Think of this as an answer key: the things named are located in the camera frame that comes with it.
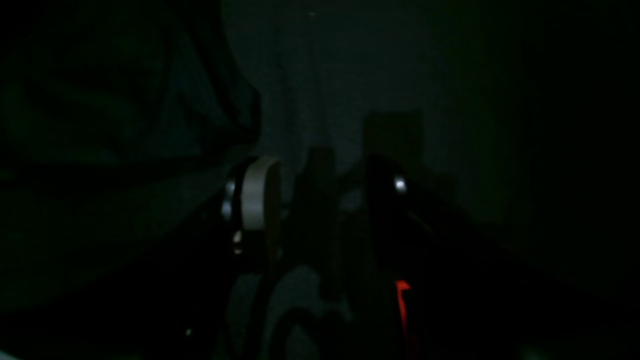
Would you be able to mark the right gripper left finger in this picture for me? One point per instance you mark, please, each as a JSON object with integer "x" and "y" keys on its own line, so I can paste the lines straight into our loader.
{"x": 251, "y": 209}

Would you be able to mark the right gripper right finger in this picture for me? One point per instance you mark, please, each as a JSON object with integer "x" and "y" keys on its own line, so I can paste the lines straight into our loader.
{"x": 417, "y": 233}

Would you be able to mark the dark grey t-shirt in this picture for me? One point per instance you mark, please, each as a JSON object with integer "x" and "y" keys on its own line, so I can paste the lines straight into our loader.
{"x": 98, "y": 98}

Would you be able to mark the black table cloth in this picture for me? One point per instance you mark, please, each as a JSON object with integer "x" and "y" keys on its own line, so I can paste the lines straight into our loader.
{"x": 524, "y": 112}

